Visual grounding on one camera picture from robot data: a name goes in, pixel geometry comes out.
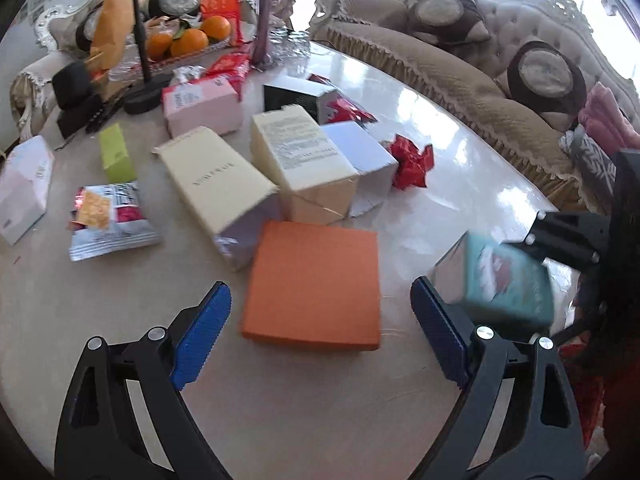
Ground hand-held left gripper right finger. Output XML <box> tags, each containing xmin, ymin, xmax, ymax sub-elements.
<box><xmin>409</xmin><ymin>275</ymin><xmax>588</xmax><ymax>480</ymax></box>

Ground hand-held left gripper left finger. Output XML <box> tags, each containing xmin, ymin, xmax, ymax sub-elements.
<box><xmin>54</xmin><ymin>281</ymin><xmax>233</xmax><ymax>480</ymax></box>

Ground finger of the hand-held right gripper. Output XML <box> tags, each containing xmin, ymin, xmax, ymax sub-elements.
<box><xmin>547</xmin><ymin>301</ymin><xmax>608</xmax><ymax>343</ymax></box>
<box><xmin>524</xmin><ymin>210</ymin><xmax>612</xmax><ymax>272</ymax></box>

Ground teal printed box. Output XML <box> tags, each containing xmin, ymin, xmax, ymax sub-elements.
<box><xmin>432</xmin><ymin>232</ymin><xmax>557</xmax><ymax>335</ymax></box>

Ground orange box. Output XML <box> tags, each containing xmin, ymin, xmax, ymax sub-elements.
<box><xmin>241</xmin><ymin>220</ymin><xmax>382</xmax><ymax>352</ymax></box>

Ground red cloth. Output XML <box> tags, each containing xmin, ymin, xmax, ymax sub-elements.
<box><xmin>559</xmin><ymin>340</ymin><xmax>617</xmax><ymax>443</ymax></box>

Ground grey patterned cloth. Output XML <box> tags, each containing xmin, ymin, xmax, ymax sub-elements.
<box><xmin>559</xmin><ymin>130</ymin><xmax>619</xmax><ymax>198</ymax></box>

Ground pink folded cloth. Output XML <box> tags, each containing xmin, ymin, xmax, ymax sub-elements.
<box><xmin>577</xmin><ymin>82</ymin><xmax>640</xmax><ymax>152</ymax></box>

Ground silver red snack packet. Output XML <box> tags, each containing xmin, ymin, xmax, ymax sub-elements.
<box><xmin>68</xmin><ymin>181</ymin><xmax>162</xmax><ymax>262</ymax></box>

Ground long cream box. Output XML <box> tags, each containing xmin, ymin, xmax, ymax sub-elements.
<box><xmin>152</xmin><ymin>126</ymin><xmax>282</xmax><ymax>272</ymax></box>

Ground crumpled red wrapper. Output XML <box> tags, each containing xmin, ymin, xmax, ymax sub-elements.
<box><xmin>389</xmin><ymin>135</ymin><xmax>435</xmax><ymax>190</ymax></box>

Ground white open carton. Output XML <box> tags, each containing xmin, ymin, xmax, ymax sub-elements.
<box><xmin>320</xmin><ymin>121</ymin><xmax>399</xmax><ymax>218</ymax></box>

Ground small green box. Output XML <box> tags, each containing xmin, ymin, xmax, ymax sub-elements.
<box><xmin>99</xmin><ymin>123</ymin><xmax>138</xmax><ymax>184</ymax></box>

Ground cream box with text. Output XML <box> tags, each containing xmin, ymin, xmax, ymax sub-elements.
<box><xmin>249</xmin><ymin>105</ymin><xmax>360</xmax><ymax>226</ymax></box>

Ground beige tufted sofa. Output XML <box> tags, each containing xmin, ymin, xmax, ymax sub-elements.
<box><xmin>307</xmin><ymin>0</ymin><xmax>640</xmax><ymax>213</ymax></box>

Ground pink tissue box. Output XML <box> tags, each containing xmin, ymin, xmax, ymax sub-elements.
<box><xmin>161</xmin><ymin>78</ymin><xmax>243</xmax><ymax>137</ymax></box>

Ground pink soft tissue pack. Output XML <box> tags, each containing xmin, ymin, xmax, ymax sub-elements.
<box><xmin>0</xmin><ymin>136</ymin><xmax>55</xmax><ymax>246</ymax></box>

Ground black remote controls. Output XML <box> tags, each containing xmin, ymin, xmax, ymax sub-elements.
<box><xmin>85</xmin><ymin>95</ymin><xmax>126</xmax><ymax>134</ymax></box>

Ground red snack wrapper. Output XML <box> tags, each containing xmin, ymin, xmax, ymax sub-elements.
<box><xmin>322</xmin><ymin>97</ymin><xmax>378</xmax><ymax>126</ymax></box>

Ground black phone stand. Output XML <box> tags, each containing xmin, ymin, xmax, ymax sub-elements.
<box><xmin>123</xmin><ymin>0</ymin><xmax>173</xmax><ymax>116</ymax></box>

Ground black and white box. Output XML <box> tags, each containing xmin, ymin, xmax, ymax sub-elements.
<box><xmin>263</xmin><ymin>80</ymin><xmax>339</xmax><ymax>126</ymax></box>

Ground red tissue box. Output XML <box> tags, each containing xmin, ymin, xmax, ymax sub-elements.
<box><xmin>204</xmin><ymin>52</ymin><xmax>251</xmax><ymax>98</ymax></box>

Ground glass fruit plate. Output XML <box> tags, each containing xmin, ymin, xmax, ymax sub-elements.
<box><xmin>109</xmin><ymin>37</ymin><xmax>233</xmax><ymax>81</ymax></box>

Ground black fabric speaker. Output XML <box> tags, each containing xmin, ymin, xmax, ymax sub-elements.
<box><xmin>52</xmin><ymin>62</ymin><xmax>93</xmax><ymax>109</ymax></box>

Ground orange fruit with leaf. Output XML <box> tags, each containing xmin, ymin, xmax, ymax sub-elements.
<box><xmin>171</xmin><ymin>28</ymin><xmax>210</xmax><ymax>58</ymax></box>

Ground clear glass cups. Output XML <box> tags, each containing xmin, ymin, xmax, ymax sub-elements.
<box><xmin>271</xmin><ymin>29</ymin><xmax>312</xmax><ymax>59</ymax></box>

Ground tan paper bag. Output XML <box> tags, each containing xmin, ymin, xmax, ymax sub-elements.
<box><xmin>89</xmin><ymin>0</ymin><xmax>157</xmax><ymax>72</ymax></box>

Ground purple vase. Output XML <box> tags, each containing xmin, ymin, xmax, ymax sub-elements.
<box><xmin>251</xmin><ymin>0</ymin><xmax>279</xmax><ymax>67</ymax></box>

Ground red printed snack bag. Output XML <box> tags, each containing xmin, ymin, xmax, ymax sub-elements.
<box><xmin>194</xmin><ymin>0</ymin><xmax>242</xmax><ymax>45</ymax></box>

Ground ornate silver armchair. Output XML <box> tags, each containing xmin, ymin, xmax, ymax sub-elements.
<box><xmin>10</xmin><ymin>0</ymin><xmax>261</xmax><ymax>141</ymax></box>

